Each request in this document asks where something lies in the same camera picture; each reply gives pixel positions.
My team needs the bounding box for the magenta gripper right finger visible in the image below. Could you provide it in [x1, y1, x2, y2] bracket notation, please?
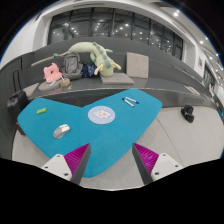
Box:
[132, 143, 182, 185]

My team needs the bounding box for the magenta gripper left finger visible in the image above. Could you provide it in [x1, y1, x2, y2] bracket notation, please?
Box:
[42, 144, 91, 185]

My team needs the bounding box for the grey computer mouse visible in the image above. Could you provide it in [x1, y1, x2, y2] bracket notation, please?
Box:
[53, 124, 70, 139]

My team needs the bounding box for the round white mouse pad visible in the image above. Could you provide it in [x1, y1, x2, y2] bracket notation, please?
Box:
[88, 106, 115, 125]

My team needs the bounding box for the teal table cloth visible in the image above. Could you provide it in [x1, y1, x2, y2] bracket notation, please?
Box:
[17, 89, 162, 178]

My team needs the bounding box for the green eraser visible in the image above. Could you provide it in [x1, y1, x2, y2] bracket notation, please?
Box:
[36, 108, 47, 115]

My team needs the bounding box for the blue capped marker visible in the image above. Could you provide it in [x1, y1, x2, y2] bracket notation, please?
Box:
[125, 97, 139, 104]

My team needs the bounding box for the black bag on floor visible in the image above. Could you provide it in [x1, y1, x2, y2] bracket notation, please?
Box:
[181, 105, 194, 123]

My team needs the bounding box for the black capped marker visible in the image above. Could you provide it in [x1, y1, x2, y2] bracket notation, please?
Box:
[122, 98, 134, 108]

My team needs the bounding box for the black suitcase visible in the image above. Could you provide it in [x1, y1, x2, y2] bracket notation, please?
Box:
[6, 68, 30, 122]

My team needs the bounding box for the brown round pouch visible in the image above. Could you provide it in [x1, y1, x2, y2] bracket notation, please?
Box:
[60, 78, 70, 87]

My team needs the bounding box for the grey flat seat cushion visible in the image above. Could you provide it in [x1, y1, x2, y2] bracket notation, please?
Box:
[101, 73, 134, 85]

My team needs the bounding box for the pink plush toy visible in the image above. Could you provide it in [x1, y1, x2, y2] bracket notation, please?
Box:
[44, 63, 62, 83]

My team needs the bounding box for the grey curved bench sofa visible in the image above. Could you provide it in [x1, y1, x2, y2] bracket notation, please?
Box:
[0, 38, 214, 159]

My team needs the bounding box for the dark blue patterned bag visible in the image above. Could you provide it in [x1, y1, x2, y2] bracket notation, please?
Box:
[81, 64, 96, 78]

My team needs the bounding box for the grey backpack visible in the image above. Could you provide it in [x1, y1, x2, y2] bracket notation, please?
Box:
[62, 52, 83, 80]

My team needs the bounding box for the beige upright cushion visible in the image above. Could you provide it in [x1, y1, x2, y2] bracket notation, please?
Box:
[126, 52, 149, 78]

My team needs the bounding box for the green plush dragon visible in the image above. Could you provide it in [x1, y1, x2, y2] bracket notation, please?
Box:
[54, 42, 121, 77]

